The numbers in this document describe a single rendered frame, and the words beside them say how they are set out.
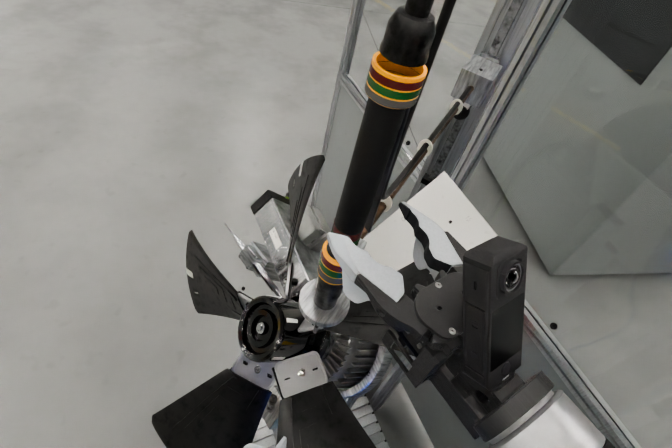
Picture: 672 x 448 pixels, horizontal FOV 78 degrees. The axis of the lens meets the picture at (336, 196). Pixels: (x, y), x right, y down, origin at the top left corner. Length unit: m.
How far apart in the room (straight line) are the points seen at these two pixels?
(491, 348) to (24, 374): 2.10
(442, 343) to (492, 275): 0.08
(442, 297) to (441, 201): 0.62
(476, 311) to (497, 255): 0.05
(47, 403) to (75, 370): 0.14
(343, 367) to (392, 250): 0.28
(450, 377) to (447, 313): 0.06
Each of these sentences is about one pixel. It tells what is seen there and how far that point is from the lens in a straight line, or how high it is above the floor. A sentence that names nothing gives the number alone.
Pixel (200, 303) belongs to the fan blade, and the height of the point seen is 0.98.
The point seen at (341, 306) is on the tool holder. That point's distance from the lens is 0.58.
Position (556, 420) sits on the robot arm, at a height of 1.68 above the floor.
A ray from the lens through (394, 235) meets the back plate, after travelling 1.00.
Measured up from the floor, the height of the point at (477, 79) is 1.56.
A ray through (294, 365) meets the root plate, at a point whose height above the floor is 1.19.
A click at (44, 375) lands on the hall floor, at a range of 2.25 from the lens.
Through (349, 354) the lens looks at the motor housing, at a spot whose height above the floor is 1.15.
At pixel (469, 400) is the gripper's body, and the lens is 0.40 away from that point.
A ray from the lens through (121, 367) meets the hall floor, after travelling 2.17.
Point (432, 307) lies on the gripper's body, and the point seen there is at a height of 1.67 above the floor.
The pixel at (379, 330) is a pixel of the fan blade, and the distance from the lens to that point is 0.69.
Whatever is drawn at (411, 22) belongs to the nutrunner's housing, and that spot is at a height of 1.85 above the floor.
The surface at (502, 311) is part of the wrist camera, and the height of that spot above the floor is 1.71.
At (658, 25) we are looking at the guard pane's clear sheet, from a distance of 1.03.
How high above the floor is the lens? 1.96
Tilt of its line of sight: 45 degrees down
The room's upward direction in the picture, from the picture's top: 15 degrees clockwise
